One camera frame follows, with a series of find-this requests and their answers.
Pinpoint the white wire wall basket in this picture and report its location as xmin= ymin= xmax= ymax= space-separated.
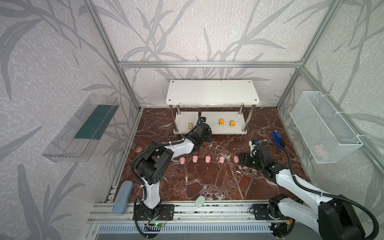
xmin=290 ymin=91 xmax=364 ymax=164

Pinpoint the pale green oval soap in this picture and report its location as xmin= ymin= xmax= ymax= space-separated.
xmin=195 ymin=196 xmax=206 ymax=208

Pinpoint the grey blue sponge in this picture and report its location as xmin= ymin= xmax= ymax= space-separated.
xmin=112 ymin=181 xmax=134 ymax=215

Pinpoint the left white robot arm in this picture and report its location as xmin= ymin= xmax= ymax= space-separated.
xmin=131 ymin=111 xmax=212 ymax=221

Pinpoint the pink item in basket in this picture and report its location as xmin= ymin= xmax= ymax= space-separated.
xmin=314 ymin=144 xmax=329 ymax=159

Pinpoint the white two-tier shelf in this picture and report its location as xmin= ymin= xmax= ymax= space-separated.
xmin=166 ymin=80 xmax=260 ymax=135

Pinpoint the blue stapler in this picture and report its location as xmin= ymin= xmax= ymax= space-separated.
xmin=272 ymin=130 xmax=286 ymax=152

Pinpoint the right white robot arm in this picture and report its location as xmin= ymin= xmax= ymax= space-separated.
xmin=239 ymin=142 xmax=380 ymax=240

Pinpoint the clear plastic wall bin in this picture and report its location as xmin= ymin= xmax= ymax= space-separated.
xmin=42 ymin=94 xmax=120 ymax=163

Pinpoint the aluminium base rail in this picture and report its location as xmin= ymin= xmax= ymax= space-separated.
xmin=87 ymin=200 xmax=294 ymax=239

